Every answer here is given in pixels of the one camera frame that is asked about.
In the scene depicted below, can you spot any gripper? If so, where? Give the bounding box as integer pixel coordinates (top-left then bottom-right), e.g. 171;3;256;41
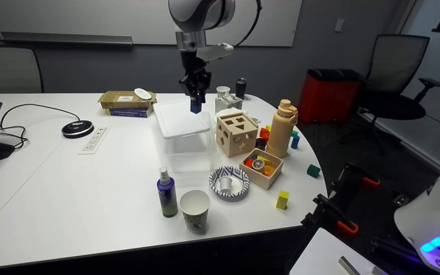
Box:
179;50;212;114

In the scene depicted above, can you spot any tall yellow block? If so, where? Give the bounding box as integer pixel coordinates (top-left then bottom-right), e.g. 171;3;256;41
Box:
275;190;290;210

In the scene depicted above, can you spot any silver tissue box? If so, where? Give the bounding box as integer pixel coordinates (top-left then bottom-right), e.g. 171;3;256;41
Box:
215;95;243;114

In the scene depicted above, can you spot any white bin lid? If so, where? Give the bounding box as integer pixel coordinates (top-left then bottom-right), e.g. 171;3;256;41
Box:
153;99;211;139

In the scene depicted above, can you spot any black tumbler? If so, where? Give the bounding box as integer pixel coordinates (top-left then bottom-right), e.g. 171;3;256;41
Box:
235;78;247;99

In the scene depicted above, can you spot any wooden shape sorter cube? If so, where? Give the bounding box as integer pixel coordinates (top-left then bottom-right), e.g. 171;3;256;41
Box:
215;112;259;158

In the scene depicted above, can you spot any clear plastic bin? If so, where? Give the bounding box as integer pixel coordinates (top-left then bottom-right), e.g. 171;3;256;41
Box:
153;99;217;173

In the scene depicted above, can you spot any blue book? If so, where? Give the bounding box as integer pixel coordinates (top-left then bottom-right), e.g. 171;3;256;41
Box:
105;108;154;118

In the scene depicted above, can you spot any flat cardboard box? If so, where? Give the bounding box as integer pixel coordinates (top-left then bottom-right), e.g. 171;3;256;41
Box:
97;90;157;110

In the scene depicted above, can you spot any tan water bottle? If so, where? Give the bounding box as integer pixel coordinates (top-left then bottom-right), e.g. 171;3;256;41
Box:
266;99;299;159

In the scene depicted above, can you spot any heap of coloured blocks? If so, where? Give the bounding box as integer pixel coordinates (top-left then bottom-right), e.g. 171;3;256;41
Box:
244;154;277;177

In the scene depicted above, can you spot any small white plastic cup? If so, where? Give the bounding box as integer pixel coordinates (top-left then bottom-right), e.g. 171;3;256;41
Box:
219;176;233;194

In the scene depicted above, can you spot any blue patterned paper bowl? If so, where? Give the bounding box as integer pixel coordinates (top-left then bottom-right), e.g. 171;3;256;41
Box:
209;165;251;202

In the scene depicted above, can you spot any wooden tray box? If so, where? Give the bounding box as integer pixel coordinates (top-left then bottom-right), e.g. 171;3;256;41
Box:
239;147;285;191

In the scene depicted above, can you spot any purple spray bottle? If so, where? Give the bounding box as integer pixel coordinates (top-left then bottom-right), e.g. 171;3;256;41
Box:
156;166;179;218

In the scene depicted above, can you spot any white table power outlet strip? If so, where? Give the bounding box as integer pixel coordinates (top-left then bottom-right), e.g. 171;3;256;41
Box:
77;126;109;155

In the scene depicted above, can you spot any large patterned paper cup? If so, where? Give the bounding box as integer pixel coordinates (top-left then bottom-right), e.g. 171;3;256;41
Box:
179;189;212;235

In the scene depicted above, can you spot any round black speaker puck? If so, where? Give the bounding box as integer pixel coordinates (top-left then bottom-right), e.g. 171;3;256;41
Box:
61;120;95;139

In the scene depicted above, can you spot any whiteboard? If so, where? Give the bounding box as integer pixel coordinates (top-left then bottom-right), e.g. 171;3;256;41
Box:
0;0;303;47

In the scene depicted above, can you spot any red bin with black lid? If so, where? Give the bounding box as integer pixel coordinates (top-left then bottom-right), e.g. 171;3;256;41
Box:
298;68;364;125

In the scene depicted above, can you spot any black clamp with orange tips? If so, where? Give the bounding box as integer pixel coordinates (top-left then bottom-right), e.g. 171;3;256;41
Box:
332;162;381;210
300;194;359;235

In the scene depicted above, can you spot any grey office chair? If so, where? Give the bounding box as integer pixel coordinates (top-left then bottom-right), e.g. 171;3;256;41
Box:
0;45;45;94

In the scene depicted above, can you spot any black office chair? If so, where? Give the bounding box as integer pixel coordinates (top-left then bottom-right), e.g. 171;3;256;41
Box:
357;34;440;154

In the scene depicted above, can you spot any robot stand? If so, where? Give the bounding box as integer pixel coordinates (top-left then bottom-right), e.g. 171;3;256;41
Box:
288;228;390;275

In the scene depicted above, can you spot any floor socket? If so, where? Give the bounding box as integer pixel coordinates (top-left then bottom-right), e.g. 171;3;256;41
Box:
392;192;411;207

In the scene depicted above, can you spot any black cable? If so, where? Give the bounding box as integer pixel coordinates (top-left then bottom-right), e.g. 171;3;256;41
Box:
0;103;81;150

